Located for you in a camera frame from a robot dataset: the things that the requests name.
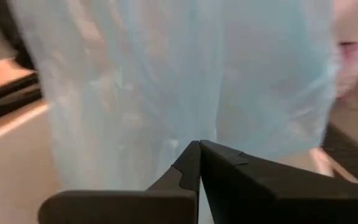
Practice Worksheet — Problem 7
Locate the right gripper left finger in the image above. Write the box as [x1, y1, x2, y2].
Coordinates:
[37, 139, 201, 224]

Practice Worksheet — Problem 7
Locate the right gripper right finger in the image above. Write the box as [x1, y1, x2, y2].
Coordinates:
[199, 139, 358, 224]

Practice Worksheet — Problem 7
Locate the blue trash bag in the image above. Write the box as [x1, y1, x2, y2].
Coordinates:
[7, 0, 340, 192]

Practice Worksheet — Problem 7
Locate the white trash bin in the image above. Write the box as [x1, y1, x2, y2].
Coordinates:
[0, 72, 44, 127]

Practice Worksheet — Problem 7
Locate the black perforated floor mat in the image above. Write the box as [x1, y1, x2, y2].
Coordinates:
[321, 123, 358, 185]

